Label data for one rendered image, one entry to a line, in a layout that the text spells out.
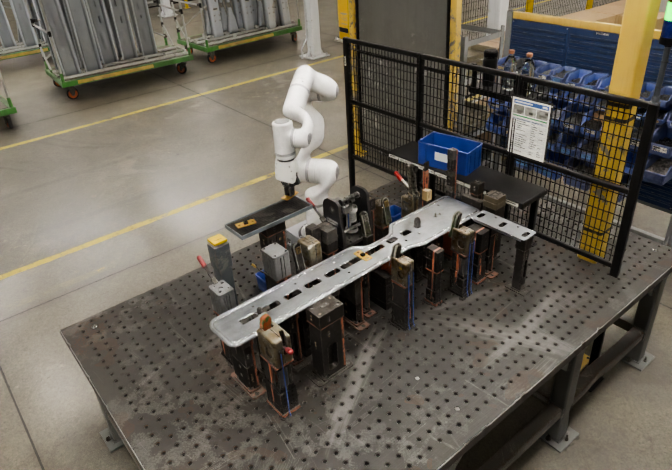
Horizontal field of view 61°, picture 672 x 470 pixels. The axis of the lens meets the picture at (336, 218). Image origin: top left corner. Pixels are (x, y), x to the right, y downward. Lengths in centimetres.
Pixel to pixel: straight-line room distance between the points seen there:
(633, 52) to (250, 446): 211
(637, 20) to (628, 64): 17
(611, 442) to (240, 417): 182
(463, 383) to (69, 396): 223
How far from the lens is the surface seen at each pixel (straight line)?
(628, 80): 270
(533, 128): 293
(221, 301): 223
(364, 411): 221
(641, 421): 336
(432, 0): 467
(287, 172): 241
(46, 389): 375
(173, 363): 253
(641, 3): 263
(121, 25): 926
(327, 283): 230
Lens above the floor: 238
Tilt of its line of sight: 30 degrees down
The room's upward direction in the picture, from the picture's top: 4 degrees counter-clockwise
